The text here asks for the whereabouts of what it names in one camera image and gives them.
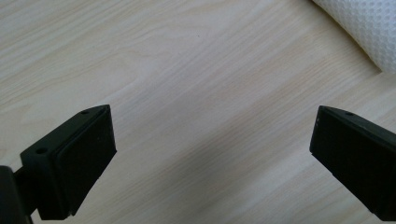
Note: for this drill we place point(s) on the white cloth with arrow print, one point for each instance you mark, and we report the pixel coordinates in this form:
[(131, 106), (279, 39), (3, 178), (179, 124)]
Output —
[(372, 26)]

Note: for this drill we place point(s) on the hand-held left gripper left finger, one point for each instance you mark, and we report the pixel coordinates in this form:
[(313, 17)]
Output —
[(77, 161)]

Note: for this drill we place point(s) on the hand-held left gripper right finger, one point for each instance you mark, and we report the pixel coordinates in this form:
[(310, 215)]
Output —
[(358, 155)]

